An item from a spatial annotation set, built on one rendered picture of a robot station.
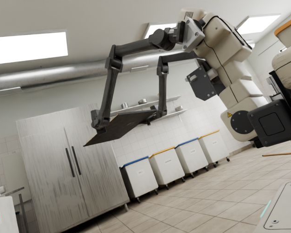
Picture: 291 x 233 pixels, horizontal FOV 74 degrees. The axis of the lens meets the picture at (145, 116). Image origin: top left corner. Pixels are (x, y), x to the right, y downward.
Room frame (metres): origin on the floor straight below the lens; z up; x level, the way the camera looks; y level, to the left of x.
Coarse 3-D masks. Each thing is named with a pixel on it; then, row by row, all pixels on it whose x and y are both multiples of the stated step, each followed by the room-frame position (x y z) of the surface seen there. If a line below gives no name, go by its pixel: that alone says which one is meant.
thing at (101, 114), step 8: (112, 72) 1.09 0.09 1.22; (120, 72) 1.15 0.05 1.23; (112, 80) 1.12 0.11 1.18; (104, 88) 1.15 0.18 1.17; (112, 88) 1.14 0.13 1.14; (104, 96) 1.15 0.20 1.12; (112, 96) 1.16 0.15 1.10; (104, 104) 1.16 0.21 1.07; (104, 112) 1.16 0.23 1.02; (104, 120) 1.19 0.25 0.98
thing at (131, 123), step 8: (128, 112) 1.33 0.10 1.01; (136, 112) 1.38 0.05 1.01; (144, 112) 1.45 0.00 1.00; (152, 112) 1.55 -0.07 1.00; (112, 120) 1.31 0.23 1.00; (120, 120) 1.39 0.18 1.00; (128, 120) 1.48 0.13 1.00; (136, 120) 1.57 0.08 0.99; (112, 128) 1.50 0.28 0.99; (120, 128) 1.60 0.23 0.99; (128, 128) 1.71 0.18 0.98; (96, 136) 1.53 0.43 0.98; (104, 136) 1.64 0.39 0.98; (112, 136) 1.75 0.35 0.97; (120, 136) 1.89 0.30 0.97; (88, 144) 1.66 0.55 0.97
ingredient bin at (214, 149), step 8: (200, 136) 4.60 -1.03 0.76; (208, 136) 4.65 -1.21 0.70; (216, 136) 4.72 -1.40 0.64; (200, 144) 4.74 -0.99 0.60; (208, 144) 4.62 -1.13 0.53; (216, 144) 4.69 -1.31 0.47; (224, 144) 4.77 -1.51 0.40; (208, 152) 4.60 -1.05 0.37; (216, 152) 4.66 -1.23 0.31; (224, 152) 4.73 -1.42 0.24; (208, 160) 4.71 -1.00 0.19; (216, 160) 4.63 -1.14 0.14
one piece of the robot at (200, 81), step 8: (200, 64) 0.92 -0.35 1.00; (192, 72) 0.92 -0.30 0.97; (200, 72) 0.89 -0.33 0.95; (208, 72) 0.88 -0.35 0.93; (216, 72) 0.89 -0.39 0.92; (192, 80) 0.92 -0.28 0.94; (200, 80) 0.90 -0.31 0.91; (208, 80) 0.88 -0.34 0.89; (216, 80) 0.93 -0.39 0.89; (192, 88) 0.94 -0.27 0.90; (200, 88) 0.92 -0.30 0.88; (208, 88) 0.89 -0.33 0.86; (216, 88) 1.12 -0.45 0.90; (224, 88) 1.09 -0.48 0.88; (200, 96) 0.93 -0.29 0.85; (208, 96) 0.90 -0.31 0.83
